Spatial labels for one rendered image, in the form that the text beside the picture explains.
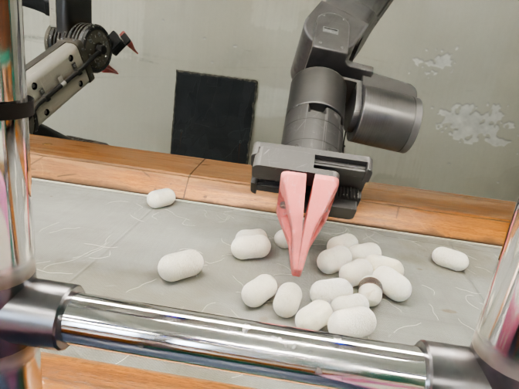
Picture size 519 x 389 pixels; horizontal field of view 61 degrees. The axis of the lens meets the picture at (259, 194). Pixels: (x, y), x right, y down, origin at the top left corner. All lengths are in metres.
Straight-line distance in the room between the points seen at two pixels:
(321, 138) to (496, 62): 2.13
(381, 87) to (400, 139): 0.06
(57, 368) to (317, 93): 0.30
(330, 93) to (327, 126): 0.04
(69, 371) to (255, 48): 2.23
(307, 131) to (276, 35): 2.00
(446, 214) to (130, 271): 0.36
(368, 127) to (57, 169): 0.37
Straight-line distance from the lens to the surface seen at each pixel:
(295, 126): 0.40
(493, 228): 0.57
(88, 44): 1.09
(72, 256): 0.40
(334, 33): 0.47
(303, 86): 0.43
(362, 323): 0.31
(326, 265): 0.38
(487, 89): 2.49
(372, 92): 0.44
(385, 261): 0.40
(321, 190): 0.35
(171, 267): 0.34
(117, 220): 0.47
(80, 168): 0.58
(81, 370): 0.24
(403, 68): 2.39
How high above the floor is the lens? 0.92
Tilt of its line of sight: 19 degrees down
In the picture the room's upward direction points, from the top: 7 degrees clockwise
